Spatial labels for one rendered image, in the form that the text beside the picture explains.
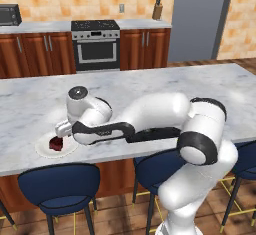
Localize wooden knife block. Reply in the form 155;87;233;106
151;0;165;21

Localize steel oven range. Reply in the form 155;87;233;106
70;19;122;73

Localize dark red steak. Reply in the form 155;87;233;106
48;136;65;152

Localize wooden island base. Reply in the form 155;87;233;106
0;158;174;214

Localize white round plate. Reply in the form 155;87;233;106
34;130;80;160

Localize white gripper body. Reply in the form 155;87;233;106
54;120;74;139

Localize brown wooden base cupboards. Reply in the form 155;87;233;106
119;27;172;72
0;31;77;80

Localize grey steel fridge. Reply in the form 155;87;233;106
167;0;236;64

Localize black microwave oven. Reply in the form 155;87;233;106
0;3;23;27

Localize black tray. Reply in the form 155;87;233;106
127;127;183;144

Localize blue bar stool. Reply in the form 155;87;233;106
17;162;102;235
131;148;188;235
0;198;18;232
219;140;256;234

